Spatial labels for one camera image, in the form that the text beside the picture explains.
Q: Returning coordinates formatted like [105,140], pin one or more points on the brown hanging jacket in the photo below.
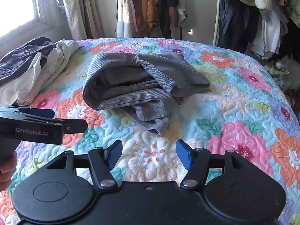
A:
[143,7]

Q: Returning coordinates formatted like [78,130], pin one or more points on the grey waffle knit garment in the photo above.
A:
[150,63]

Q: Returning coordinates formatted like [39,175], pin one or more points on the white folded garment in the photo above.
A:
[21,84]

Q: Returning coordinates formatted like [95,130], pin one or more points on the beige folded garment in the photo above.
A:
[61,51]

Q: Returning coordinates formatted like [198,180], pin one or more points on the dark grey folded garment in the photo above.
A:
[21,58]

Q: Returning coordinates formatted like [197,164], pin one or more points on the white hanging shirt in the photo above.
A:
[125,16]

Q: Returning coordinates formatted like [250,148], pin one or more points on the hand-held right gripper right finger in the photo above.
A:
[184,153]

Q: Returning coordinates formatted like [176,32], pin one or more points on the pale green puffer jacket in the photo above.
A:
[294,7]

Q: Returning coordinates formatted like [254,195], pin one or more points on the black hanging garment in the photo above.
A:
[167,16]

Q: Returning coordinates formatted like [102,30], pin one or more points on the person's left hand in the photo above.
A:
[7,173]

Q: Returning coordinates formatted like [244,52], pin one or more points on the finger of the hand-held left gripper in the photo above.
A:
[75,126]
[42,113]

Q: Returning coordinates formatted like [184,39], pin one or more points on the window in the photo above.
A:
[14,4]

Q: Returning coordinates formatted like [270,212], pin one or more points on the white hanging clothes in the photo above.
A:
[267,32]

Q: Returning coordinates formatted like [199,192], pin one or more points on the floral quilt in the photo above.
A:
[234,112]

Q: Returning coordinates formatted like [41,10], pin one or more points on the white clothes rack pole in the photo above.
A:
[216,16]

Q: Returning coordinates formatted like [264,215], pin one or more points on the pale green flower bunch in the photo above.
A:
[279,72]

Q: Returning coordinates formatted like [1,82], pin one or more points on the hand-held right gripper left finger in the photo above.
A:
[114,153]

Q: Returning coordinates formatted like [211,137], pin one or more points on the cream curtain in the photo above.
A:
[77,9]

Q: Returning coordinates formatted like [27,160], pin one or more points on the dark blue hanging garment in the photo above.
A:
[236,23]

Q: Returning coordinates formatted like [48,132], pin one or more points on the pale green hanging garment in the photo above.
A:
[181,7]

